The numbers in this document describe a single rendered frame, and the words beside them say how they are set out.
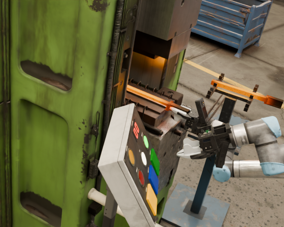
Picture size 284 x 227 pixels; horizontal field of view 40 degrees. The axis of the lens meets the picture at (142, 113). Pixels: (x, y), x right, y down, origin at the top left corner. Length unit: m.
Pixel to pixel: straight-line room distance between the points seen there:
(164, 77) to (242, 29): 3.52
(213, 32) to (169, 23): 4.20
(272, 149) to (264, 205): 1.73
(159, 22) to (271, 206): 1.92
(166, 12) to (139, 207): 0.74
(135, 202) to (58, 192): 0.81
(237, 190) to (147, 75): 1.35
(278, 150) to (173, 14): 0.63
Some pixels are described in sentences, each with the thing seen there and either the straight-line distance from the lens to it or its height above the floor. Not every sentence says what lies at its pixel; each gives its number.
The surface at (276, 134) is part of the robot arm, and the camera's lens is 1.37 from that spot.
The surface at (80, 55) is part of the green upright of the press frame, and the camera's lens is 1.46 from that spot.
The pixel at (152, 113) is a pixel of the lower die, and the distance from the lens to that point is 1.79.
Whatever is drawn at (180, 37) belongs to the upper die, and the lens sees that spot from 1.67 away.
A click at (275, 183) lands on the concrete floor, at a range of 3.32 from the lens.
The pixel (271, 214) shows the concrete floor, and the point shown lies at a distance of 3.03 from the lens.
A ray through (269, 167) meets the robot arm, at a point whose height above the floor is 1.15.
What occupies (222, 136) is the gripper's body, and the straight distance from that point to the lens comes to 1.37.
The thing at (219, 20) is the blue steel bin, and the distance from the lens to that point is 5.64.
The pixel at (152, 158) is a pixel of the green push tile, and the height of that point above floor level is 1.04.
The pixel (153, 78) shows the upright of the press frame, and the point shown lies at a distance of 2.11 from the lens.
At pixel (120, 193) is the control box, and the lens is 1.20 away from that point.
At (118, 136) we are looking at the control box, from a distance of 1.23.
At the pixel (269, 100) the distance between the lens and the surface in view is 2.24.
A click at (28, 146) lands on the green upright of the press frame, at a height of 0.71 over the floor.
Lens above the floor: 1.89
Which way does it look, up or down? 31 degrees down
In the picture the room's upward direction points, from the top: 11 degrees clockwise
